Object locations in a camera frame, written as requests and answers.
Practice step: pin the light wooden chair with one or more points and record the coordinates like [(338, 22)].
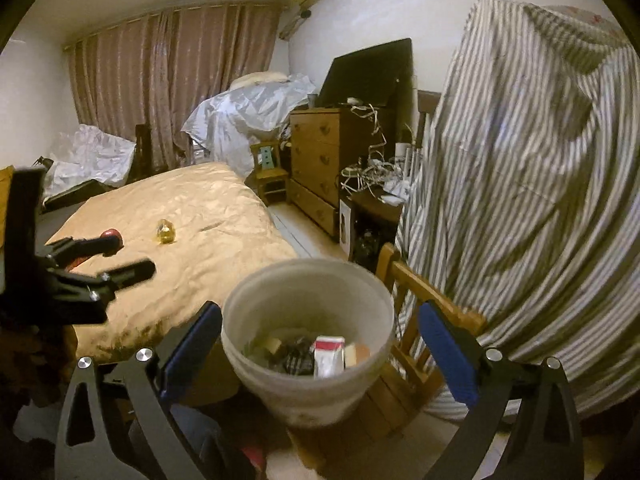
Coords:
[(425, 300)]

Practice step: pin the brown curtain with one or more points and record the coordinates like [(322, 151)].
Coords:
[(175, 80)]

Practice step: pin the white plastic bucket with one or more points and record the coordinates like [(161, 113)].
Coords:
[(300, 400)]

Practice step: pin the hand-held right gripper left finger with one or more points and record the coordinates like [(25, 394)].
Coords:
[(192, 355)]

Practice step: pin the white pillow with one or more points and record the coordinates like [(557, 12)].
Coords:
[(260, 79)]

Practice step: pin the large silver plastic sheet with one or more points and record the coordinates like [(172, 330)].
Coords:
[(240, 115)]

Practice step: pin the red apple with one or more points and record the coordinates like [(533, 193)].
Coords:
[(111, 232)]

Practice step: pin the dark slim chair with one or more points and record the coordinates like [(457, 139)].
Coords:
[(143, 150)]

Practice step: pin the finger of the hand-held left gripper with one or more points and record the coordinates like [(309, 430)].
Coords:
[(125, 275), (85, 249)]

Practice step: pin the wooden dresser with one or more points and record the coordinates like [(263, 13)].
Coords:
[(320, 160)]

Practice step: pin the small silver plastic sheet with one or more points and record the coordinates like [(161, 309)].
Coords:
[(95, 155)]

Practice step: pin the black television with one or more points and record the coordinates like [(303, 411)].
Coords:
[(365, 75)]

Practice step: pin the red white box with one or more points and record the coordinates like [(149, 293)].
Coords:
[(329, 357)]

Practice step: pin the striped cloth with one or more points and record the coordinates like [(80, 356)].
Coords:
[(525, 185)]

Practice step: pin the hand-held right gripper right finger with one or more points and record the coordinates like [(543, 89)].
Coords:
[(447, 355)]

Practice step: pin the dark wooden chair back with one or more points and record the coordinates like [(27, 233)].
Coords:
[(427, 110)]

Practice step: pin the white paper roll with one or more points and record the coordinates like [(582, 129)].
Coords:
[(402, 151)]

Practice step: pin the dark plaid sock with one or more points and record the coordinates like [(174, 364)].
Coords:
[(295, 359)]

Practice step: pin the yellow plastic wrapper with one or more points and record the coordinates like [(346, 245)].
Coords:
[(166, 231)]

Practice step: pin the white picture frame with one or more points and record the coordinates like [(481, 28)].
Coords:
[(346, 227)]

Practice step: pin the dark grey bedsheet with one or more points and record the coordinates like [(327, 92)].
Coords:
[(60, 222)]

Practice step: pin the yellow sponge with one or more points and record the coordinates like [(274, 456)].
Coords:
[(357, 355)]

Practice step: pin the dark wooden side table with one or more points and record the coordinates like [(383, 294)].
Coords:
[(375, 220)]

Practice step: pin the black desk lamp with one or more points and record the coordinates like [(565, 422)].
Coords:
[(44, 162)]

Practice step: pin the small wooden chair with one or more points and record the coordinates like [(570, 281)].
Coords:
[(272, 180)]

